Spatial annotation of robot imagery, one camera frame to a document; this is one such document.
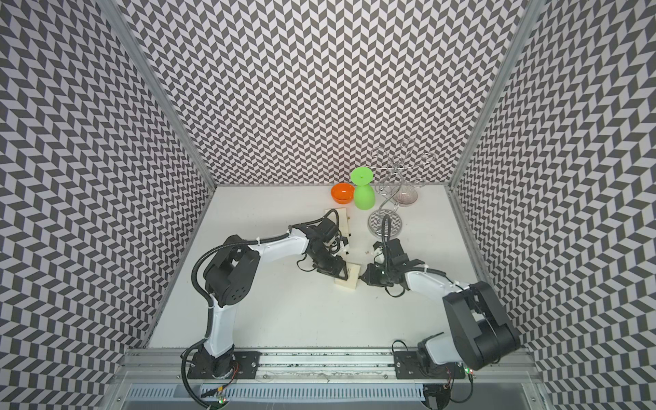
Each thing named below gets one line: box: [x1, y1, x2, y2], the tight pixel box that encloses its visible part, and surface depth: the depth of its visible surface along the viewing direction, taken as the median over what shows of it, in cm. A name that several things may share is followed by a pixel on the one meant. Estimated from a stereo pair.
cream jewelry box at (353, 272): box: [333, 262, 361, 290], surface depth 89 cm
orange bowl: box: [330, 182, 356, 205], surface depth 114 cm
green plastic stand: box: [350, 166, 375, 211], surface depth 84 cm
